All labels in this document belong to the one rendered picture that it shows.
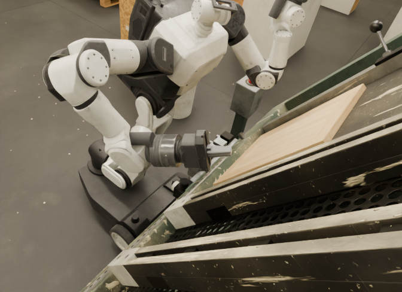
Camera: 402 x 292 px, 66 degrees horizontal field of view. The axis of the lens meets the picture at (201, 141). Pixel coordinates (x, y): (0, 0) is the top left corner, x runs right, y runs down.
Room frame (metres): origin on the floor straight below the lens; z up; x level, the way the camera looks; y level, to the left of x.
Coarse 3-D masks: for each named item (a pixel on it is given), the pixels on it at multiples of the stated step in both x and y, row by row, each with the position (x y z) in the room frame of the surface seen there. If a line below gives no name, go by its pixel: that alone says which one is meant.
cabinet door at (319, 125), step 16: (352, 96) 0.83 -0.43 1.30; (320, 112) 0.86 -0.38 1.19; (336, 112) 0.75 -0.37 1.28; (288, 128) 0.90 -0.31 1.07; (304, 128) 0.79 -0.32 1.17; (320, 128) 0.69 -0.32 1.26; (336, 128) 0.66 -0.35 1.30; (256, 144) 0.93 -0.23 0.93; (272, 144) 0.81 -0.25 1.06; (288, 144) 0.71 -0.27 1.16; (304, 144) 0.63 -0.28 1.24; (320, 144) 0.59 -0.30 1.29; (240, 160) 0.82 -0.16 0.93; (256, 160) 0.73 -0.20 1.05; (272, 160) 0.64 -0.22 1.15; (224, 176) 0.74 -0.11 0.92
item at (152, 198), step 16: (96, 144) 1.29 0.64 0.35; (96, 160) 1.21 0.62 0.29; (80, 176) 1.18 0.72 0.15; (96, 176) 1.18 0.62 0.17; (160, 176) 1.28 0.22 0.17; (176, 176) 1.27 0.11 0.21; (96, 192) 1.06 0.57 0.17; (112, 192) 1.09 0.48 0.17; (128, 192) 1.11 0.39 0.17; (144, 192) 1.13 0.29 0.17; (160, 192) 1.14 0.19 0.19; (96, 208) 1.01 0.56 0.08; (112, 208) 0.98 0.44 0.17; (128, 208) 0.99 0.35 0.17; (144, 208) 1.00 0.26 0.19; (160, 208) 1.02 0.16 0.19; (112, 224) 0.93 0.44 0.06; (128, 224) 0.87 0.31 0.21; (144, 224) 0.89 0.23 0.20
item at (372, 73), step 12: (396, 60) 0.92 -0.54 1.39; (360, 72) 0.99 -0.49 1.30; (372, 72) 0.94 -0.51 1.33; (384, 72) 0.93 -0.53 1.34; (348, 84) 0.97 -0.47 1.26; (360, 84) 0.95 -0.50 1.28; (324, 96) 0.99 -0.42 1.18; (336, 96) 0.97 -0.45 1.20; (300, 108) 1.02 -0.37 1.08; (312, 108) 1.00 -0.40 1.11; (276, 120) 1.06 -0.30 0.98; (288, 120) 1.03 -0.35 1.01
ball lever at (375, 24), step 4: (376, 20) 1.05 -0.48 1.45; (372, 24) 1.04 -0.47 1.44; (376, 24) 1.03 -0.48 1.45; (380, 24) 1.03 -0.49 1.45; (372, 28) 1.03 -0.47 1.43; (376, 28) 1.02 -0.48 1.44; (380, 28) 1.02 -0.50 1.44; (376, 32) 1.03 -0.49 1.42; (380, 36) 1.01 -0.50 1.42; (380, 40) 1.00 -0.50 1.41; (384, 44) 0.98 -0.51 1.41; (384, 48) 0.97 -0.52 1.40; (388, 52) 0.95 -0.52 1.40; (384, 56) 0.95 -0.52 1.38
